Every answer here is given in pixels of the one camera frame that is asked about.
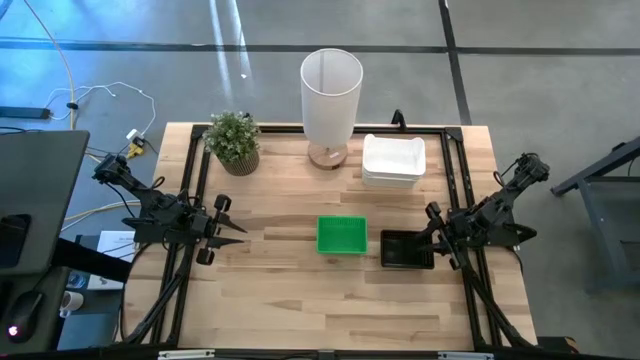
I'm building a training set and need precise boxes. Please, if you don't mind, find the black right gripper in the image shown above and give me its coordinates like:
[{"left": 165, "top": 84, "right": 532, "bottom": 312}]
[{"left": 416, "top": 201, "right": 476, "bottom": 272}]

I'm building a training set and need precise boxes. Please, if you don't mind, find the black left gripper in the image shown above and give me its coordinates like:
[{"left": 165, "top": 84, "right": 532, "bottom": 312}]
[{"left": 192, "top": 195, "right": 249, "bottom": 266}]

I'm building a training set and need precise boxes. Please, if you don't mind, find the black plastic basket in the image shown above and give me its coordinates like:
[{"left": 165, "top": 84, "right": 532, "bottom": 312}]
[{"left": 379, "top": 228, "right": 436, "bottom": 271}]

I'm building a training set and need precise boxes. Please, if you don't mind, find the white plastic basket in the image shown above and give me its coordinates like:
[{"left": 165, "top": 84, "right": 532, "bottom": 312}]
[
  {"left": 361, "top": 169, "right": 424, "bottom": 190},
  {"left": 361, "top": 133, "right": 428, "bottom": 182}
]

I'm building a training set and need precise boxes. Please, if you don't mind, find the green plastic basket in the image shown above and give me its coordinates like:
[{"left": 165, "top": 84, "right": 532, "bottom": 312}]
[{"left": 315, "top": 214, "right": 370, "bottom": 257}]

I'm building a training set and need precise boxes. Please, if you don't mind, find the small potted green plant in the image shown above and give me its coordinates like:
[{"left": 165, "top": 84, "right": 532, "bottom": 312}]
[{"left": 201, "top": 110, "right": 262, "bottom": 177}]

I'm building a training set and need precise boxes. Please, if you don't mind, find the white paper box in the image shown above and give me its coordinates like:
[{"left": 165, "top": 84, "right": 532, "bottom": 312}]
[{"left": 87, "top": 229, "right": 137, "bottom": 291}]

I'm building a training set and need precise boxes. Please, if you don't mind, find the black bar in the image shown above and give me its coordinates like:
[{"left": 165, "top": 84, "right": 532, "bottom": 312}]
[{"left": 52, "top": 237, "right": 134, "bottom": 284}]

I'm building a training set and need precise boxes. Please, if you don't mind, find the white mug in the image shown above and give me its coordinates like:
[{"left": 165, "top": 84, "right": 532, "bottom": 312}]
[{"left": 58, "top": 290, "right": 85, "bottom": 319}]

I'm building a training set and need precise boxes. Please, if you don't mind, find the white shade wooden base lamp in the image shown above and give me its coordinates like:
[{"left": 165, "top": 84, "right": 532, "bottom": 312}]
[{"left": 299, "top": 47, "right": 364, "bottom": 171}]

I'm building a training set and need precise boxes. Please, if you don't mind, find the blue-grey metal table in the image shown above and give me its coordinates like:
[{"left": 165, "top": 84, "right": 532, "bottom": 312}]
[{"left": 549, "top": 134, "right": 640, "bottom": 296}]

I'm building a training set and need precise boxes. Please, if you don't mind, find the dark grey desk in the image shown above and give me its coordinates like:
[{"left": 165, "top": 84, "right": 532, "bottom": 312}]
[{"left": 0, "top": 130, "right": 91, "bottom": 354}]

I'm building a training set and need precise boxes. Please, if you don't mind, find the black flat device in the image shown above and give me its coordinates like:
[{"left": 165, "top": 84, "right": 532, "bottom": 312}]
[{"left": 0, "top": 213, "right": 32, "bottom": 269}]

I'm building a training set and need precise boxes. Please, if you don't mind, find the black computer mouse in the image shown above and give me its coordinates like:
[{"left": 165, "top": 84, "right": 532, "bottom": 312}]
[{"left": 4, "top": 289, "right": 45, "bottom": 345}]

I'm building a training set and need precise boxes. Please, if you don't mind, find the black power strip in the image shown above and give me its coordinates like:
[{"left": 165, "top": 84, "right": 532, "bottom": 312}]
[{"left": 0, "top": 105, "right": 52, "bottom": 120}]

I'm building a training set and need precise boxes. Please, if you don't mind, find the black aluminium table frame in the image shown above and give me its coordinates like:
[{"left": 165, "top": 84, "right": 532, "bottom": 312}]
[{"left": 119, "top": 122, "right": 539, "bottom": 351}]

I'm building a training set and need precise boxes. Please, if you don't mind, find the silver bracket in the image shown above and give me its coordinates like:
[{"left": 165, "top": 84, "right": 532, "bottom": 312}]
[
  {"left": 437, "top": 351, "right": 495, "bottom": 360},
  {"left": 158, "top": 349, "right": 216, "bottom": 360}
]

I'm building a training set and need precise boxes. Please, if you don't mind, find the beige cable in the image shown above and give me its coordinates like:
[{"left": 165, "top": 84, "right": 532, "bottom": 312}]
[{"left": 62, "top": 198, "right": 142, "bottom": 224}]

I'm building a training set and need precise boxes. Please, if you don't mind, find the thin white cable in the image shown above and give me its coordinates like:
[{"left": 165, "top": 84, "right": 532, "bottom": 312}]
[{"left": 43, "top": 81, "right": 157, "bottom": 144}]

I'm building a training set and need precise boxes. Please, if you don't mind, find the beige hose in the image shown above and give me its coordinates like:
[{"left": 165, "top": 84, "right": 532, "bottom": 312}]
[{"left": 22, "top": 0, "right": 77, "bottom": 131}]

